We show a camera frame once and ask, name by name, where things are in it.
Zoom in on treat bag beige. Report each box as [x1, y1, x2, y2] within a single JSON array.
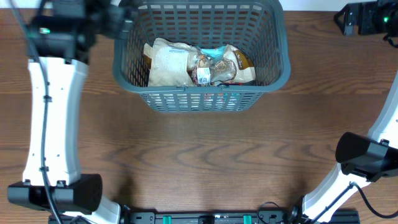
[[143, 43, 153, 69]]

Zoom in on grey plastic basket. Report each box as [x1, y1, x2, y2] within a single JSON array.
[[113, 0, 291, 113]]

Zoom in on small teal wipes packet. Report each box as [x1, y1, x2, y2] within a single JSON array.
[[201, 46, 226, 61]]

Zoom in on spaghetti pack red ends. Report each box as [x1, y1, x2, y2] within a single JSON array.
[[215, 82, 245, 86]]

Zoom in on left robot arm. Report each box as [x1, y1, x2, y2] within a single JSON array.
[[7, 1, 138, 223]]

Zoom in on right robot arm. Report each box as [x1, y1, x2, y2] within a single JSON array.
[[287, 0, 397, 223]]

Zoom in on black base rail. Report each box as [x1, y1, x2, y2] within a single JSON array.
[[60, 208, 361, 224]]

